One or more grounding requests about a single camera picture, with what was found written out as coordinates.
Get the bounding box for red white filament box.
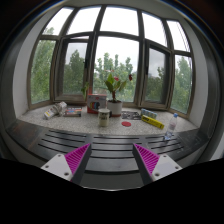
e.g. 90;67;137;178
87;94;106;114

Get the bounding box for brown window frame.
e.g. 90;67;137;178
27;4;194;117

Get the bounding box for clear plastic water bottle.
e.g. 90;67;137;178
164;113;178;140

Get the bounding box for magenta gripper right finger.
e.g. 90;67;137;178
133;144;182;185

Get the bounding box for green plant with red flowers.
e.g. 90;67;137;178
80;69;134;103

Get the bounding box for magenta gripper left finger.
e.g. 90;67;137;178
42;143;91;185

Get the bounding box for colourful flat book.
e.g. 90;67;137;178
64;107;82;117

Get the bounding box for black slatted radiator cover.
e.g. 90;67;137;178
7;120;209;174

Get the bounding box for yellow glue stick box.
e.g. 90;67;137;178
141;115;164;129

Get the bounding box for blue patterned small box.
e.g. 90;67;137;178
141;108;157;119

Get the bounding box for white flower pot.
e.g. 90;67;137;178
107;100;122;117

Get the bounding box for black patterned mat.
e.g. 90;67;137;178
121;111;141;120

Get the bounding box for red round coaster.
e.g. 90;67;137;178
121;121;131;127

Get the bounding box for cream printed mug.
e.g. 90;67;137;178
98;108;110;127

